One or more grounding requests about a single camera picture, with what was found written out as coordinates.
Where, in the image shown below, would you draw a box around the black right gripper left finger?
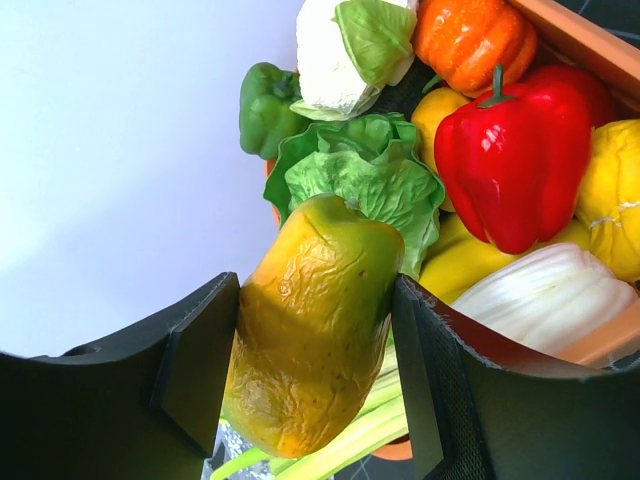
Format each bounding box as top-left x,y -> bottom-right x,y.
1,272 -> 239,479

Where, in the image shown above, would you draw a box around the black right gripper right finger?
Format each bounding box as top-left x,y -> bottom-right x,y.
392,275 -> 639,479

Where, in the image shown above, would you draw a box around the yellow green mango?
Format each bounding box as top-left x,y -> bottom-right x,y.
222,193 -> 404,458

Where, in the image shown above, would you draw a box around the green lettuce cabbage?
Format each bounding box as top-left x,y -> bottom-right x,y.
263,113 -> 445,279

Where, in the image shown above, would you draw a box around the green celery stalks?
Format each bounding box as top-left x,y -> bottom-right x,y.
209,345 -> 408,479

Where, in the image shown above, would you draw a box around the yellow squash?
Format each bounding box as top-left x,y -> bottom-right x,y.
419,214 -> 589,314

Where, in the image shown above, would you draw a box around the yellow lemon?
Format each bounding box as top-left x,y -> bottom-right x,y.
576,119 -> 640,284

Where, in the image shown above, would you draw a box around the red bell pepper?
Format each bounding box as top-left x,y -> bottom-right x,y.
434,65 -> 615,254

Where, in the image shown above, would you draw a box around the yellow bell pepper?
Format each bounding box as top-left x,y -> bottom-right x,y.
410,87 -> 471,214

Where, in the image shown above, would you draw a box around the green bell pepper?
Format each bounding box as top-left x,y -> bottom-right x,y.
239,62 -> 311,160

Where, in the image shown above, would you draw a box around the small orange pumpkin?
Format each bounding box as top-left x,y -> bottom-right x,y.
412,0 -> 537,98

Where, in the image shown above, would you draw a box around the orange plastic basket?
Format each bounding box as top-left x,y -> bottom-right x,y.
264,0 -> 640,461

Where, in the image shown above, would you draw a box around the white cauliflower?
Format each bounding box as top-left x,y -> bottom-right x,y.
290,0 -> 419,121

